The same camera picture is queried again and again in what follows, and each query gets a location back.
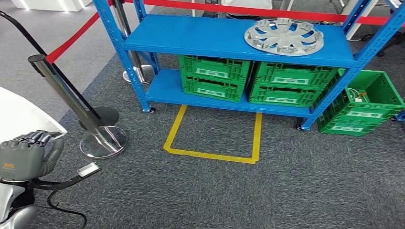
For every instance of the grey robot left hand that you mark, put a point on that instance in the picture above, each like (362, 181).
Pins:
(22, 158)

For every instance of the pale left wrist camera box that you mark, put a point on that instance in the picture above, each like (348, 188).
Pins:
(88, 169)

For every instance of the black pole with round base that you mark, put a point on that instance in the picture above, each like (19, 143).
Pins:
(107, 115)

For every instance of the green plastic crate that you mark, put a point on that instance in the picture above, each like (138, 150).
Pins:
(212, 93)
(215, 68)
(376, 85)
(284, 98)
(345, 129)
(294, 75)

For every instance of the white lit platform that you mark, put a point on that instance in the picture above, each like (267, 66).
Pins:
(50, 4)

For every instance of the grey wheel hubcap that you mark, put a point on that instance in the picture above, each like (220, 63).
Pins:
(284, 39)

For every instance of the yellow floor tape outline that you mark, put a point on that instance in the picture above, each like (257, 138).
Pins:
(208, 155)

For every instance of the white plastic cover part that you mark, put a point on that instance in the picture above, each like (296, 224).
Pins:
(22, 117)

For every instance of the blue metal shelf rack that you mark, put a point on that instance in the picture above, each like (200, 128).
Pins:
(196, 34)

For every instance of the red barrier belt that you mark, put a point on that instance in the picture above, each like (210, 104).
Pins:
(221, 8)
(76, 34)

